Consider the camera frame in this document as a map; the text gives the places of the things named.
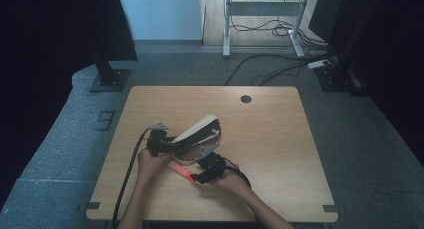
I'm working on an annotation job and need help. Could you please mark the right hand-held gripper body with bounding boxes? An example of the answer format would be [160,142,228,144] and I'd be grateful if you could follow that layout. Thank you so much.
[194,142,228,177]

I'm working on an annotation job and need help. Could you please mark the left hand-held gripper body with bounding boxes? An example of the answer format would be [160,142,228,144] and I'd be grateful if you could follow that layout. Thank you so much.
[145,121,175,157]

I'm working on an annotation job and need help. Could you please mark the pink highlighter pen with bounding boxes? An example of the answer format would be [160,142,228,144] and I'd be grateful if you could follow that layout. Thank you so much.
[167,160,198,185]

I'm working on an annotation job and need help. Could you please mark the person's left hand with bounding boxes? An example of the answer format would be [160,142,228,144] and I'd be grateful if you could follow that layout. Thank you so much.
[136,147,174,183]

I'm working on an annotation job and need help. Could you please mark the person's right hand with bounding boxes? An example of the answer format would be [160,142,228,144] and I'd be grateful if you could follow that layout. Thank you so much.
[213,162,253,197]

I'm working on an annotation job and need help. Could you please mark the black panel on stand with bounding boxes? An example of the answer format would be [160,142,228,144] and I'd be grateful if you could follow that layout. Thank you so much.
[87,0,139,93]

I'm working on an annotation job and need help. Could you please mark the white power strip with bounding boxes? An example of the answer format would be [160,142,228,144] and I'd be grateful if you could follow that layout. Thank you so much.
[306,59,332,70]

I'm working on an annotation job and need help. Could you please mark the black metal stand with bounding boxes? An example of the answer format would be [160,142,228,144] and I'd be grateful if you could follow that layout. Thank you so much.
[314,0,388,94]

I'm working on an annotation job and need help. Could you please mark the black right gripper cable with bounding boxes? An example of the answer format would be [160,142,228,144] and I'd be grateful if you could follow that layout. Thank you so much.
[222,157,252,189]

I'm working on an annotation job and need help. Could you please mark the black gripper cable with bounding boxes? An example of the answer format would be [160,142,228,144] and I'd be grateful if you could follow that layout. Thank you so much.
[112,126,153,229]
[222,157,252,189]

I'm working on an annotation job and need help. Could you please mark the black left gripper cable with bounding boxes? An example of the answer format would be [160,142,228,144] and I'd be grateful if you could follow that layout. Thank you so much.
[112,126,153,229]

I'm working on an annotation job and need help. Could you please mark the black floor cables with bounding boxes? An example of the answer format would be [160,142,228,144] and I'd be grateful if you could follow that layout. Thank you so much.
[223,17,338,87]

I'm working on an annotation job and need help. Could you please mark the white metal desk frame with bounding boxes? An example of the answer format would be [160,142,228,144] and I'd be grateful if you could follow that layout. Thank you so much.
[222,0,312,59]

